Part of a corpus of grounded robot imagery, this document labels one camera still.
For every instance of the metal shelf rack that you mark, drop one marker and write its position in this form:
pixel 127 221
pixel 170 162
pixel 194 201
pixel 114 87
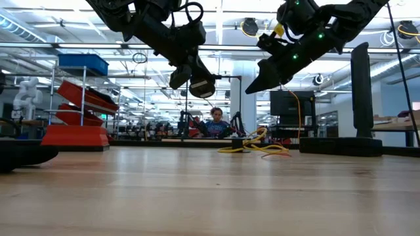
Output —
pixel 83 98

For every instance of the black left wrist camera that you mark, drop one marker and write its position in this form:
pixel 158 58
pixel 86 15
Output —
pixel 193 32

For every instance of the black monitor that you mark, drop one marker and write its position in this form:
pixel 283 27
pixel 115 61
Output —
pixel 288 103

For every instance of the person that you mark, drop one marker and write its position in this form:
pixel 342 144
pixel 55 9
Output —
pixel 216 126

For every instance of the yellow tape tag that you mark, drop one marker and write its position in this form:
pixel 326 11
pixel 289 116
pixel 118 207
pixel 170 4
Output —
pixel 279 30

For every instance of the black stand with post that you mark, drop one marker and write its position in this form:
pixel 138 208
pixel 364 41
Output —
pixel 362 98

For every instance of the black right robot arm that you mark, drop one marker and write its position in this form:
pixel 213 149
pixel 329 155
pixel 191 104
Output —
pixel 354 13

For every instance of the wooden work bench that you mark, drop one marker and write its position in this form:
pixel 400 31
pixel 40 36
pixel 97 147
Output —
pixel 393 126

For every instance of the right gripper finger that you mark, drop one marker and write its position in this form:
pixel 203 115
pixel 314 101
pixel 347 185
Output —
pixel 267 77

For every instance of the pale robot arm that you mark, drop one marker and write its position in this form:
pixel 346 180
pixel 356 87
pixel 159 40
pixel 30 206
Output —
pixel 28 95

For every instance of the red shelf bin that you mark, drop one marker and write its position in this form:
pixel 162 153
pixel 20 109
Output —
pixel 70 118
pixel 72 93

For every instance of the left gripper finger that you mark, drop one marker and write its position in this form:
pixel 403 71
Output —
pixel 202 88
pixel 180 77

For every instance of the blue shelf bin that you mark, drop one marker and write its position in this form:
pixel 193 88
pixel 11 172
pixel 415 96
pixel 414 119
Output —
pixel 82 62

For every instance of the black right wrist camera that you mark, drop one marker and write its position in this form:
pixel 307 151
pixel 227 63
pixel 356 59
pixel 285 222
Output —
pixel 269 44

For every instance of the distant black gantry frame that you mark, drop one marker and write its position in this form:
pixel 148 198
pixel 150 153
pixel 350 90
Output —
pixel 229 77

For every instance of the white building column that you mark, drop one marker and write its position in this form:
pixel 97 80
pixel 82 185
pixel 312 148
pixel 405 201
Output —
pixel 238 98

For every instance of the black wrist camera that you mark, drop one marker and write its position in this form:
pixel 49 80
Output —
pixel 193 32
pixel 269 44

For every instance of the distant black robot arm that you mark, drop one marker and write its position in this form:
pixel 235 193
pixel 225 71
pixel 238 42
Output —
pixel 190 121
pixel 239 123

